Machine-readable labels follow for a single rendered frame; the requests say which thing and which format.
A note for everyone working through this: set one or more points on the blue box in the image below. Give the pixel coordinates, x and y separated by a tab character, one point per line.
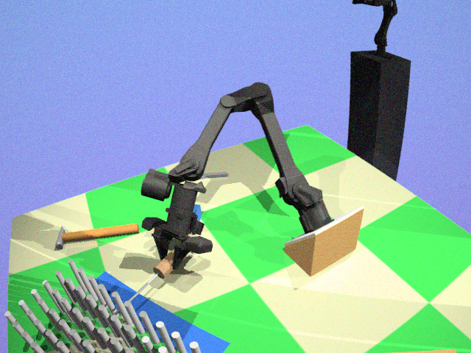
198	211

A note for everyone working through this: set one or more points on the blue flat strip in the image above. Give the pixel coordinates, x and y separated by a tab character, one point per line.
208	343

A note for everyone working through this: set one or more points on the hammer with wooden handle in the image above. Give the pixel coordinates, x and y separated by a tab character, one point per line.
95	233

